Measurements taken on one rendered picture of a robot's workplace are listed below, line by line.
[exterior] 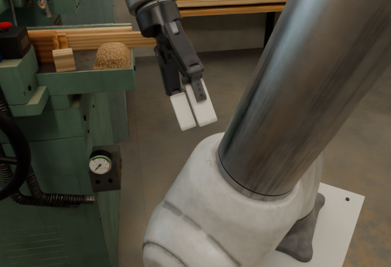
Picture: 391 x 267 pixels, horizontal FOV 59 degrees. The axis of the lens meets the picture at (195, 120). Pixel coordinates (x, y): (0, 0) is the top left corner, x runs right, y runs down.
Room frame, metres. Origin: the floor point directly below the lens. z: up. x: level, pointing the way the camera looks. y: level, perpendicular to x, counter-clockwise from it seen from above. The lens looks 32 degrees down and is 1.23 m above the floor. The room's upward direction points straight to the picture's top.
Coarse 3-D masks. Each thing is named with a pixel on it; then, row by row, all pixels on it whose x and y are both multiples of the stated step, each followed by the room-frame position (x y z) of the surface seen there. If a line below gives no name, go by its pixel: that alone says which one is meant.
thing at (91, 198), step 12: (0, 96) 0.64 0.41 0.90; (0, 108) 0.64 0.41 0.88; (0, 144) 0.64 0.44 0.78; (0, 168) 0.62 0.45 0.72; (36, 180) 0.63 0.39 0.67; (36, 192) 0.63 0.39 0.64; (24, 204) 0.62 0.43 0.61; (36, 204) 0.63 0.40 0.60; (48, 204) 0.64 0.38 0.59; (60, 204) 0.65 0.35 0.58; (72, 204) 0.66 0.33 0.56
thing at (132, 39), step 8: (120, 32) 0.96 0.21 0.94; (128, 32) 0.96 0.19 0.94; (136, 32) 0.96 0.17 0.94; (72, 40) 0.92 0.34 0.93; (80, 40) 0.92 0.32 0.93; (88, 40) 0.93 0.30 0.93; (96, 40) 0.93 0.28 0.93; (104, 40) 0.93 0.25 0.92; (112, 40) 0.94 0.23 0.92; (120, 40) 0.94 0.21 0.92; (128, 40) 0.94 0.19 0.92; (136, 40) 0.95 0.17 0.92; (144, 40) 0.95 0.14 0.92; (152, 40) 0.95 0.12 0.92; (72, 48) 0.92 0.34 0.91; (80, 48) 0.92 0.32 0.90; (88, 48) 0.93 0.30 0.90; (96, 48) 0.93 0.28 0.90
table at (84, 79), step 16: (48, 64) 0.82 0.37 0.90; (80, 64) 0.82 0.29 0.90; (48, 80) 0.76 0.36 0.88; (64, 80) 0.77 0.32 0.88; (80, 80) 0.77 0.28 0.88; (96, 80) 0.78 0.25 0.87; (112, 80) 0.78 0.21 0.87; (128, 80) 0.79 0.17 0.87; (32, 96) 0.70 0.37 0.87; (48, 96) 0.75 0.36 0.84; (16, 112) 0.66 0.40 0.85; (32, 112) 0.66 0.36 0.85
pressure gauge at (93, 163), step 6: (102, 150) 0.74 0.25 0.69; (90, 156) 0.72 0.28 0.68; (96, 156) 0.71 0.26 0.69; (102, 156) 0.71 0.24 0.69; (108, 156) 0.72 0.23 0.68; (90, 162) 0.71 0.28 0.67; (96, 162) 0.71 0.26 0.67; (102, 162) 0.71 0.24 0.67; (108, 162) 0.72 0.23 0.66; (90, 168) 0.71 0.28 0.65; (96, 168) 0.71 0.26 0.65; (102, 168) 0.71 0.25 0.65; (108, 168) 0.72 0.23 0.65; (102, 174) 0.73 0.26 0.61
